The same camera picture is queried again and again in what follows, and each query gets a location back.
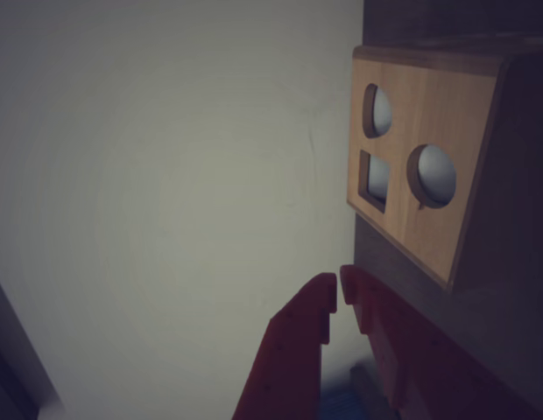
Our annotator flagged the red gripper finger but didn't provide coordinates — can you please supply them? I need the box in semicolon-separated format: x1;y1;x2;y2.
340;263;535;420
230;272;339;420

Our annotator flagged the wooden shape sorter box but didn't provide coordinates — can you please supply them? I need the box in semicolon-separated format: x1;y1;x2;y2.
346;32;543;333

